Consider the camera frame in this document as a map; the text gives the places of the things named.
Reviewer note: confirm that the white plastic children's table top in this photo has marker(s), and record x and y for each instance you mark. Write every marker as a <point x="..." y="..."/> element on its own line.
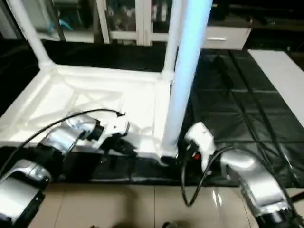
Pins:
<point x="57" y="95"/>

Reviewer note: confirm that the white plastic table leg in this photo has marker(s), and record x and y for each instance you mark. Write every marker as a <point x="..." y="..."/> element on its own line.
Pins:
<point x="170" y="38"/>
<point x="185" y="71"/>
<point x="28" y="33"/>

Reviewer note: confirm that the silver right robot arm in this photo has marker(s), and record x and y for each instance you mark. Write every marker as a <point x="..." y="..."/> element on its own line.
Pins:
<point x="251" y="175"/>

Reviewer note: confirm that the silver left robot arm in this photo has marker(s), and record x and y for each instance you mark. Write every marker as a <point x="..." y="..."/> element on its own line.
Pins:
<point x="61" y="137"/>

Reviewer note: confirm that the black plastic work mat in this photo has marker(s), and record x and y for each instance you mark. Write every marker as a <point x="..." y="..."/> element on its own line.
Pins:
<point x="256" y="109"/>

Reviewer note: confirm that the white side table board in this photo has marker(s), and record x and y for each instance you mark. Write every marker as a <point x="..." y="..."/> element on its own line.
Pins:
<point x="282" y="80"/>

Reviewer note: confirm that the white low drawer unit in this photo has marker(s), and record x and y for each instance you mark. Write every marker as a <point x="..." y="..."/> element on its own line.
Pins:
<point x="223" y="38"/>

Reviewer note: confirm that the white glass door cabinet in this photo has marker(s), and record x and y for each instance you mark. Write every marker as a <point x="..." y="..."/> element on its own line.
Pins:
<point x="137" y="21"/>

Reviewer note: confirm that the teal plastic object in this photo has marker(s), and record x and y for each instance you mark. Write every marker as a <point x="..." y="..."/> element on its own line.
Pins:
<point x="71" y="23"/>

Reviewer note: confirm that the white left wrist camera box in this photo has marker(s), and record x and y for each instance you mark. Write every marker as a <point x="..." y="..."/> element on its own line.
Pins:
<point x="116" y="127"/>

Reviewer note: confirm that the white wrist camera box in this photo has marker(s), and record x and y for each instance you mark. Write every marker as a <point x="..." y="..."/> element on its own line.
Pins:
<point x="116" y="127"/>
<point x="199" y="137"/>

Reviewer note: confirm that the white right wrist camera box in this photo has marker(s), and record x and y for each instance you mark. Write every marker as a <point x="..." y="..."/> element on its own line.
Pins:
<point x="199" y="137"/>

